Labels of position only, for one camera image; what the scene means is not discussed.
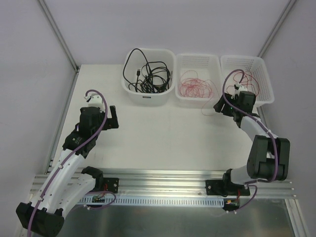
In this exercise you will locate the white solid plastic tub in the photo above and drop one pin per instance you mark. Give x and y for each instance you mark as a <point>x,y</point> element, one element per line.
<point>148,62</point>

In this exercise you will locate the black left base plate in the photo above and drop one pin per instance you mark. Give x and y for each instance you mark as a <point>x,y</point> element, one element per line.
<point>107,184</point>

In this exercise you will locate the aluminium mounting rail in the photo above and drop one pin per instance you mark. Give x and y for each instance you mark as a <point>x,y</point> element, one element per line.
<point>183,183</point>

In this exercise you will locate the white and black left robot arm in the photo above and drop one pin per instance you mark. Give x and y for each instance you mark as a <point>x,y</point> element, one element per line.
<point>46,212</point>

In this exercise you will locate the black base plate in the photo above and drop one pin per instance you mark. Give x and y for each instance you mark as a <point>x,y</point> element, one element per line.
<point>107,184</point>
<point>217,187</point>

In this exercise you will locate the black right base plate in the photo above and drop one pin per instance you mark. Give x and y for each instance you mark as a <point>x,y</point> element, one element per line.
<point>217,187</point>

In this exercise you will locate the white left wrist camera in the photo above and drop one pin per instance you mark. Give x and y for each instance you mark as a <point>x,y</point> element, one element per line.
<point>94,100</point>

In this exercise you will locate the white perforated right basket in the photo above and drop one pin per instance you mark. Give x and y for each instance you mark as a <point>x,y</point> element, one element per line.
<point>256,79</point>

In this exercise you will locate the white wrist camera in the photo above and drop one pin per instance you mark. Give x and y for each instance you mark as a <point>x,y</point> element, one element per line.
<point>238,88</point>
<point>94,100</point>

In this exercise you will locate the white perforated basket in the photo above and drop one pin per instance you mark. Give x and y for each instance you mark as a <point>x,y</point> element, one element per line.
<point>256,79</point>
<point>197,80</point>

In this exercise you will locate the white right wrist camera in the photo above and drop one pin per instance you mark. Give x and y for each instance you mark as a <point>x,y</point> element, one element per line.
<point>238,88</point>

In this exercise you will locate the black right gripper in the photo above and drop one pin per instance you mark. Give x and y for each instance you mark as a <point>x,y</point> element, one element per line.
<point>222,106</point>

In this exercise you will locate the white slotted cable duct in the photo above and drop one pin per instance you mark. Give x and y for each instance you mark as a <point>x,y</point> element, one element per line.
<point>154,201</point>

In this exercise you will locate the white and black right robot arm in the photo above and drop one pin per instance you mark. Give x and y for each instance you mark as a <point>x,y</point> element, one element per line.
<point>268,160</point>

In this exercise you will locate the white perforated middle basket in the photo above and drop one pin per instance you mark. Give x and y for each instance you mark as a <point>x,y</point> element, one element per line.
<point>197,80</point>

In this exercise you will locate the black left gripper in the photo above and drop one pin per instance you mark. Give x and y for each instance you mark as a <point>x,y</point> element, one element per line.
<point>108,121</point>

